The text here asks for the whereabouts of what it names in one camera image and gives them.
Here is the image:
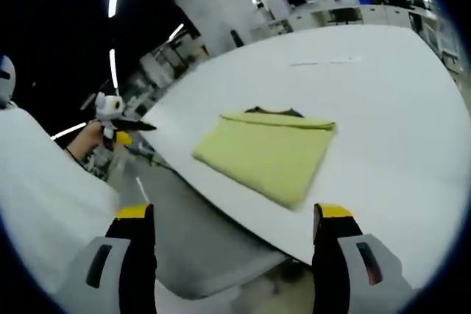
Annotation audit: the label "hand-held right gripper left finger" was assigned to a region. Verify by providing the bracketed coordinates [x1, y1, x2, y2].
[58, 202, 158, 314]

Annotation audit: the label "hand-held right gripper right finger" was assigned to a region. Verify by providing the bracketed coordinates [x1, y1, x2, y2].
[311, 202, 415, 314]

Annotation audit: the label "yellow garment with coloured sleeves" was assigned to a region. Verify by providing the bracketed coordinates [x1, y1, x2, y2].
[191, 106, 338, 211]

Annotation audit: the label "person's left hand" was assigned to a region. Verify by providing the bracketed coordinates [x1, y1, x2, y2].
[68, 121, 106, 163]

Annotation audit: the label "person in white clothing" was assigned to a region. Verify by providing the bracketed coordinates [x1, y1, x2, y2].
[0, 100, 240, 314]

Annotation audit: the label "white worn device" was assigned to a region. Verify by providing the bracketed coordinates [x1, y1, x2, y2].
[0, 54, 16, 109]

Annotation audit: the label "person's grey trousers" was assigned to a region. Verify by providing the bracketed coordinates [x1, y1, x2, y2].
[152, 181, 290, 300]

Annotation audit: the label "white square pillar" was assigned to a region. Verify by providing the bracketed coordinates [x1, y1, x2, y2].
[171, 0, 266, 58]

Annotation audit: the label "white table socket panel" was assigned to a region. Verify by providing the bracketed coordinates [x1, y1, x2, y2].
[288, 56, 362, 68]

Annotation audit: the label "black office chair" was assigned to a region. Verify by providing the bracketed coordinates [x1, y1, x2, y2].
[330, 8, 361, 25]

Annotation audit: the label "white mesh chair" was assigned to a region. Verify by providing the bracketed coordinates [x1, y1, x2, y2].
[436, 25, 461, 68]

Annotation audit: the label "white cabinet row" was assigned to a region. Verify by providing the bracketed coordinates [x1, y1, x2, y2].
[288, 1, 439, 32]

